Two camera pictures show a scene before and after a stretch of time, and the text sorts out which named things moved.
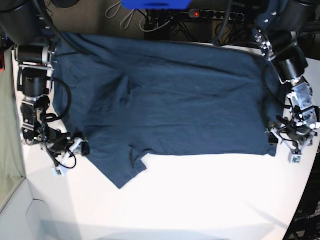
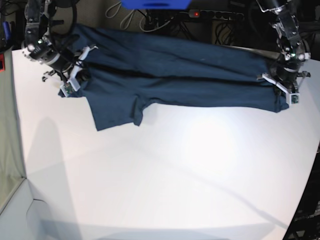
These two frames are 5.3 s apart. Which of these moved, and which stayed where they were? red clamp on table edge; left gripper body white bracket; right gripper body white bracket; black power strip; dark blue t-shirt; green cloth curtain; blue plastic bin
Moved: left gripper body white bracket; right gripper body white bracket; dark blue t-shirt
Stayed: black power strip; red clamp on table edge; blue plastic bin; green cloth curtain
